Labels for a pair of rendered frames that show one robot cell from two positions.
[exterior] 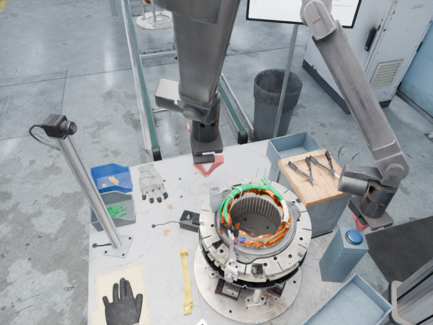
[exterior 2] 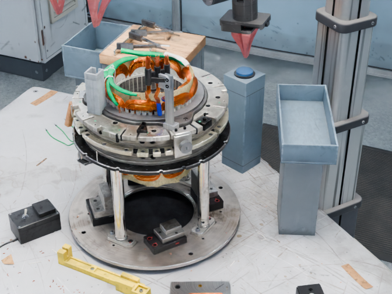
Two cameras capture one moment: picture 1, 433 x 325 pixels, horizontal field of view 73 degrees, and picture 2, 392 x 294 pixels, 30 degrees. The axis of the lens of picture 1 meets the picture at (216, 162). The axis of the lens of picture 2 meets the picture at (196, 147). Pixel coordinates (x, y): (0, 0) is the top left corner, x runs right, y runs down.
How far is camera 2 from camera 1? 0.96 m
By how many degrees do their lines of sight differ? 40
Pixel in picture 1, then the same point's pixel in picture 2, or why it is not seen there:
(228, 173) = (10, 157)
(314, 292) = (246, 186)
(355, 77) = not seen: outside the picture
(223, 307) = (178, 256)
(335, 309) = (289, 122)
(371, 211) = (249, 11)
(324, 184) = (172, 48)
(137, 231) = not seen: outside the picture
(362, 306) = (305, 108)
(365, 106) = not seen: outside the picture
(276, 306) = (228, 216)
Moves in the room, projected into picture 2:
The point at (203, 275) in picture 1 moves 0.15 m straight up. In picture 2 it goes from (121, 252) to (116, 195)
